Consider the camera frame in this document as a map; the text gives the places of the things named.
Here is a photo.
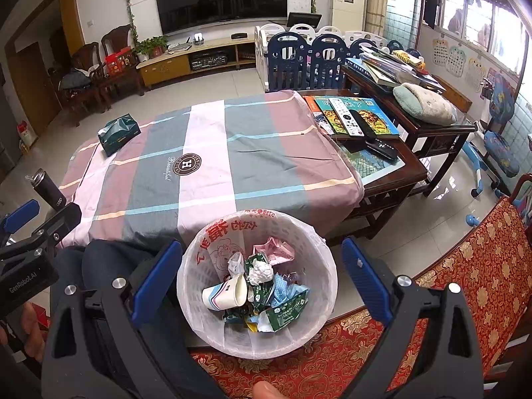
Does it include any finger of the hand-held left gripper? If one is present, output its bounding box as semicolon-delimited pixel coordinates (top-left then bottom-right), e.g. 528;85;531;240
0;199;40;237
8;203;82;260

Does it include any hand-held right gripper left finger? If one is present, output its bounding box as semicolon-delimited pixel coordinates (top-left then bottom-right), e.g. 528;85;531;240
42;239;192;399

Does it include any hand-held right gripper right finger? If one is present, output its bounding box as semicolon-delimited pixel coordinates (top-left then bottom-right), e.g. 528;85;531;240
332;237;485;399

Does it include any white paper cup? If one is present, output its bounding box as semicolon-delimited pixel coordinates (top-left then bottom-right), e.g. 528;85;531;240
202;274;248;312

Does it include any white trash bin with liner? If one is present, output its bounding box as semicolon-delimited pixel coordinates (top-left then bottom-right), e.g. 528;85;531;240
177;208;337;360

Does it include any blue face mask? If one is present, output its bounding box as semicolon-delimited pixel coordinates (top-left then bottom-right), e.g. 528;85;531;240
270;276;311;309

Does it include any white plastic bag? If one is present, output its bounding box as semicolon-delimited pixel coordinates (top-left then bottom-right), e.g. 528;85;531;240
227;251;246;277

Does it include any dark bag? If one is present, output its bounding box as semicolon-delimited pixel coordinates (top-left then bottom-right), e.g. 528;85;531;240
244;255;269;314

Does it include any pink plastic bag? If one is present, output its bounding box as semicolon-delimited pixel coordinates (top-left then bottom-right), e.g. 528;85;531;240
253;237;296;265

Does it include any white tissue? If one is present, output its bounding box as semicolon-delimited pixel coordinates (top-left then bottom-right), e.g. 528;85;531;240
248;261;274;286

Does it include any person's left hand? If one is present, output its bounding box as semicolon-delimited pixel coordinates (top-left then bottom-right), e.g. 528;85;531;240
19;301;47;364

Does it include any person's right hand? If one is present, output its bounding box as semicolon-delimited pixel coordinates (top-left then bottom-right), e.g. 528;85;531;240
252;380;294;399

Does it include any black thermos bottle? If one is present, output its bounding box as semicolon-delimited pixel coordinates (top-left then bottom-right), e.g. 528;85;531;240
26;168;68;211

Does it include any dark green tissue box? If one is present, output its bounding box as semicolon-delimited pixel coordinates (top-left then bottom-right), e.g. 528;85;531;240
97;114;142;157

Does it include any glass top coffee table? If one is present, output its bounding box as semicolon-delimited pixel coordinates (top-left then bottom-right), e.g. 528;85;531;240
299;89;430;242

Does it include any blue mosaic picture mat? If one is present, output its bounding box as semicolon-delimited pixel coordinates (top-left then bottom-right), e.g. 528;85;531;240
343;147;405;184

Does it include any wooden door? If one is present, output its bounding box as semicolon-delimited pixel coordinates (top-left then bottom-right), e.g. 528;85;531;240
6;0;77;134

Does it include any black bag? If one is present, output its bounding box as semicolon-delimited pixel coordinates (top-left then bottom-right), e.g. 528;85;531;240
59;68;92;91

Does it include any wide black remote control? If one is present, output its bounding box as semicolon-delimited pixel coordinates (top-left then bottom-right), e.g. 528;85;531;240
364;136;399;161

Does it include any plaid tablecloth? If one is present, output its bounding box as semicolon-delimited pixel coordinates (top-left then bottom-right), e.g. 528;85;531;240
57;89;366;254

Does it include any slim black remote control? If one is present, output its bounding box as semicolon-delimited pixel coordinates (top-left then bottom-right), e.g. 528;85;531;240
348;109;367;139

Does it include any dark wooden armchair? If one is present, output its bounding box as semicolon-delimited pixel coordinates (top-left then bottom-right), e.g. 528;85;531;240
58;42;106;127
97;24;144;109

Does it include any large blue picture book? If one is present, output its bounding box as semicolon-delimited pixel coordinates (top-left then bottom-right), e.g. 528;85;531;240
328;97;400;139

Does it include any dark wooden side table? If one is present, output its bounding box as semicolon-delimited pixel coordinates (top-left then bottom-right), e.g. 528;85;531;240
343;64;478;198

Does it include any red gift box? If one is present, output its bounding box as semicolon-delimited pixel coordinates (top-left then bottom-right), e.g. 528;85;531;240
104;49;137;76

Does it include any white remote control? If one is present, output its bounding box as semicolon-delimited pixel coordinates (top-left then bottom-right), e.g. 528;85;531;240
328;97;355;136

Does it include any yellow wooden tv cabinet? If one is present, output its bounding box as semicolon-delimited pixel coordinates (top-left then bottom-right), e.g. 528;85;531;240
136;35;256;89

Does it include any green picture book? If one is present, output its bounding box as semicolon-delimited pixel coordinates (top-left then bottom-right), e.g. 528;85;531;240
313;96;347;134

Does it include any orange picture book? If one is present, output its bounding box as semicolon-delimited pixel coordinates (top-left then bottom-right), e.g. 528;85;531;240
303;95;333;134

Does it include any blue children's swivel chair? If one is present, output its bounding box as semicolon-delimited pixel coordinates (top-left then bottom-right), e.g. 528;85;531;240
463;72;520;225

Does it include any grey green cushion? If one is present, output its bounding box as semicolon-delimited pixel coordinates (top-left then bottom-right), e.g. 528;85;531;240
393;82;458;125

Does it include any potted green plant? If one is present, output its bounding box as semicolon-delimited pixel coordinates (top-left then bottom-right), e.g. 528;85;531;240
135;35;169;61

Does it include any black stereo receiver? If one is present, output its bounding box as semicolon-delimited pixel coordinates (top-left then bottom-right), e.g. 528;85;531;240
189;49;229;71

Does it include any stack of books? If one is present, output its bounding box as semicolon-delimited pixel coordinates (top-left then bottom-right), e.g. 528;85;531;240
349;46;447;94

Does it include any navy playpen fence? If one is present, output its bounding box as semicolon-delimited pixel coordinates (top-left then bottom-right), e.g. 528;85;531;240
266;32;416;92

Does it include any white playpen fence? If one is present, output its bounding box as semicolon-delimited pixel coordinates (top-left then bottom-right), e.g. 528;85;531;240
253;25;387;92

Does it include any large black television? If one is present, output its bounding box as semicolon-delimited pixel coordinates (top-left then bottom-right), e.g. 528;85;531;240
153;0;289;37

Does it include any small black monitor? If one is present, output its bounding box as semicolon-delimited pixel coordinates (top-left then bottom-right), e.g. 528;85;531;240
287;12;323;32

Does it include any white standing air conditioner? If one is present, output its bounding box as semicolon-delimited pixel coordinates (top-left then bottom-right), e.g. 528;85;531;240
331;0;368;34

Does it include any window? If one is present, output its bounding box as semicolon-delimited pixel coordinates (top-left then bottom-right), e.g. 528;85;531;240
428;0;532;79

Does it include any dark hanging garment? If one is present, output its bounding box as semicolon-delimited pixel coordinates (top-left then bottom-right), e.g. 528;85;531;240
424;0;444;30

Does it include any dark wooden sofa frame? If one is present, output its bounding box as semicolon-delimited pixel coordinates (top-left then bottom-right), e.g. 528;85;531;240
482;172;532;399

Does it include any colourful wall poster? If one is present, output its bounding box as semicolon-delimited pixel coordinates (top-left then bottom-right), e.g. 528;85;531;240
482;70;498;100

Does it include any wall chart poster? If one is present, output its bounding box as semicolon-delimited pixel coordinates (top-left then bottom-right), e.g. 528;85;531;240
432;38;448;66
446;46;465;77
467;57;485;92

